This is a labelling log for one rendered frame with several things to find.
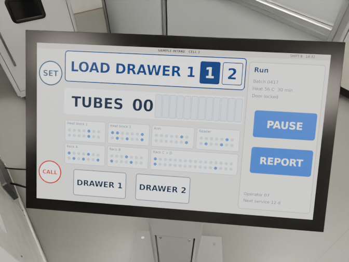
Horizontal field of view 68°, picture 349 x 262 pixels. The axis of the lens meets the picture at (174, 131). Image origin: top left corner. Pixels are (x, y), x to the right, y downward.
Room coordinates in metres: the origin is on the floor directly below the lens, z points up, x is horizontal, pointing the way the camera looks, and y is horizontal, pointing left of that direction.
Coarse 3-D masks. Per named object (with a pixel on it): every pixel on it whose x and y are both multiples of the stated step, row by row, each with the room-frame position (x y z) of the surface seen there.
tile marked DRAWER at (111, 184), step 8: (80, 176) 0.26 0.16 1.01; (88, 176) 0.26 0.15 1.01; (96, 176) 0.26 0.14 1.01; (104, 176) 0.26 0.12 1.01; (112, 176) 0.26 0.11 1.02; (120, 176) 0.26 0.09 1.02; (80, 184) 0.25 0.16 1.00; (88, 184) 0.25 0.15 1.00; (96, 184) 0.25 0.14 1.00; (104, 184) 0.25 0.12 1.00; (112, 184) 0.25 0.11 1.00; (120, 184) 0.25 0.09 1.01; (80, 192) 0.24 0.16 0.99; (88, 192) 0.24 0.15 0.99; (96, 192) 0.24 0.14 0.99; (104, 192) 0.24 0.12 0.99; (112, 192) 0.24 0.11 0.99; (120, 192) 0.24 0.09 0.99
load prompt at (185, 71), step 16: (64, 64) 0.38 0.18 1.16; (80, 64) 0.38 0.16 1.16; (96, 64) 0.38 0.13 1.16; (112, 64) 0.38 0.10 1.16; (128, 64) 0.38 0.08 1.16; (144, 64) 0.37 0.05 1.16; (160, 64) 0.37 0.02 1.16; (176, 64) 0.37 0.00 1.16; (192, 64) 0.37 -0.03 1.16; (208, 64) 0.37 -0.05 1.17; (224, 64) 0.37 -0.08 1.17; (240, 64) 0.37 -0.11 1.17; (64, 80) 0.37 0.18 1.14; (80, 80) 0.36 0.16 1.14; (96, 80) 0.36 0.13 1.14; (112, 80) 0.36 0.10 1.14; (128, 80) 0.36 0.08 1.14; (144, 80) 0.36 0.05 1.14; (160, 80) 0.36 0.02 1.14; (176, 80) 0.36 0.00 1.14; (192, 80) 0.35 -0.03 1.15; (208, 80) 0.35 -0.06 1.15; (224, 80) 0.35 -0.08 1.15; (240, 80) 0.35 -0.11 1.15
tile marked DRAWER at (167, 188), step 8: (136, 176) 0.25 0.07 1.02; (144, 176) 0.25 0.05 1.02; (152, 176) 0.25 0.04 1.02; (160, 176) 0.25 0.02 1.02; (168, 176) 0.25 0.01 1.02; (176, 176) 0.25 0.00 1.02; (184, 176) 0.25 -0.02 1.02; (136, 184) 0.25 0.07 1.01; (144, 184) 0.25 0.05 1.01; (152, 184) 0.24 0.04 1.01; (160, 184) 0.24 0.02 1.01; (168, 184) 0.24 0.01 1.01; (176, 184) 0.24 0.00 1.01; (184, 184) 0.24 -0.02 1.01; (136, 192) 0.24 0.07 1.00; (144, 192) 0.24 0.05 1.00; (152, 192) 0.24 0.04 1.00; (160, 192) 0.23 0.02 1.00; (168, 192) 0.23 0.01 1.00; (176, 192) 0.23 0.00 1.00; (184, 192) 0.23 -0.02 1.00; (144, 200) 0.23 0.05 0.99; (152, 200) 0.23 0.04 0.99; (160, 200) 0.23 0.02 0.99; (168, 200) 0.23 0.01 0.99; (176, 200) 0.23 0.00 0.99; (184, 200) 0.22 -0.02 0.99
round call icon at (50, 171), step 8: (40, 160) 0.28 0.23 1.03; (48, 160) 0.28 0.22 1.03; (56, 160) 0.28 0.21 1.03; (40, 168) 0.27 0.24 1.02; (48, 168) 0.27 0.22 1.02; (56, 168) 0.27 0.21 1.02; (40, 176) 0.26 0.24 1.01; (48, 176) 0.26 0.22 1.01; (56, 176) 0.26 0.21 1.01; (56, 184) 0.25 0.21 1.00
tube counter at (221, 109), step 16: (144, 96) 0.34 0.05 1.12; (160, 96) 0.34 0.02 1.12; (176, 96) 0.34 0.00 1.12; (192, 96) 0.34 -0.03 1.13; (208, 96) 0.34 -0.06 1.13; (224, 96) 0.33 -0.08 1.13; (144, 112) 0.32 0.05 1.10; (160, 112) 0.32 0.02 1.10; (176, 112) 0.32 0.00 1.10; (192, 112) 0.32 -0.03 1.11; (208, 112) 0.32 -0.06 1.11; (224, 112) 0.32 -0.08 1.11; (240, 112) 0.32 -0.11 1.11
